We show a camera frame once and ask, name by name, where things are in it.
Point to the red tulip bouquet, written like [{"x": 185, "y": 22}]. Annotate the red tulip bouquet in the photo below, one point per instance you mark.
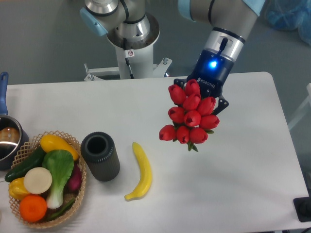
[{"x": 193, "y": 117}]

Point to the woven wicker basket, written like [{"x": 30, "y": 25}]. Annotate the woven wicker basket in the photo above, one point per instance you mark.
[{"x": 27, "y": 150}]

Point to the dark grey ribbed vase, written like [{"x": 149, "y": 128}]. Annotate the dark grey ribbed vase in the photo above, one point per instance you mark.
[{"x": 99, "y": 152}]

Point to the yellow bell pepper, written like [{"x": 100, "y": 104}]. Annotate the yellow bell pepper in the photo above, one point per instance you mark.
[{"x": 17, "y": 189}]

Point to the white round radish slice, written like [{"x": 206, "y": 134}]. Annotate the white round radish slice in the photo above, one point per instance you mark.
[{"x": 37, "y": 180}]

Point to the orange fruit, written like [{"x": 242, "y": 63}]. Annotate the orange fruit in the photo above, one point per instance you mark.
[{"x": 33, "y": 208}]

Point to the dark green cucumber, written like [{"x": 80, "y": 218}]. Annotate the dark green cucumber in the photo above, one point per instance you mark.
[{"x": 32, "y": 161}]

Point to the white frame at right edge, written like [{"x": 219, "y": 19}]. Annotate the white frame at right edge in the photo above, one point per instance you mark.
[{"x": 301, "y": 110}]

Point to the yellow banana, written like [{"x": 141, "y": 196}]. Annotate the yellow banana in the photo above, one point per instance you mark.
[{"x": 146, "y": 176}]

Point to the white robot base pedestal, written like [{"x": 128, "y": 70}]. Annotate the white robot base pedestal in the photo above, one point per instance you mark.
[{"x": 134, "y": 47}]

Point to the green bok choy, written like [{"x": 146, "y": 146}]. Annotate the green bok choy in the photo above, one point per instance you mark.
[{"x": 60, "y": 164}]

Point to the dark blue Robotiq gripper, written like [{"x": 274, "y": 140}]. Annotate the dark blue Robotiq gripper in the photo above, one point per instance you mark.
[{"x": 210, "y": 72}]

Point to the blue handled saucepan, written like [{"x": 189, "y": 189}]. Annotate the blue handled saucepan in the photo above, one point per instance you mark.
[{"x": 12, "y": 135}]

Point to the black device at table edge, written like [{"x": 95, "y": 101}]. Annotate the black device at table edge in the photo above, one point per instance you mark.
[{"x": 303, "y": 208}]

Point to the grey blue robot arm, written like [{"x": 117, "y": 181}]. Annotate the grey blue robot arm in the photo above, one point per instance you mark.
[{"x": 232, "y": 20}]

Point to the blue plastic bag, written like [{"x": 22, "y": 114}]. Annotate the blue plastic bag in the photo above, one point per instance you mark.
[{"x": 290, "y": 15}]

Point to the yellow squash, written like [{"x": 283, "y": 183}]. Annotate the yellow squash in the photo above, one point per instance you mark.
[{"x": 53, "y": 142}]

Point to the green chili pepper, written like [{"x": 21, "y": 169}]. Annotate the green chili pepper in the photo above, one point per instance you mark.
[{"x": 61, "y": 211}]

